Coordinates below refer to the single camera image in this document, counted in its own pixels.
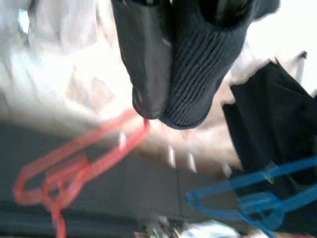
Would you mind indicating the blue plastic hanger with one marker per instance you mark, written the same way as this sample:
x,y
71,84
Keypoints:
x,y
252,202

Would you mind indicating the black printed T-shirt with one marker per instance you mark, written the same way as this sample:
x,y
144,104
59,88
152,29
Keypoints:
x,y
272,119

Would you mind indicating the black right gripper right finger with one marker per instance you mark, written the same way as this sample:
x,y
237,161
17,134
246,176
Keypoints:
x,y
198,74

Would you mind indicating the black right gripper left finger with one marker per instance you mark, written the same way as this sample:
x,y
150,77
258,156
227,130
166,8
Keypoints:
x,y
146,74

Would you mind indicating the red plastic hanger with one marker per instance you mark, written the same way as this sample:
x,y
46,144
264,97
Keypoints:
x,y
59,215

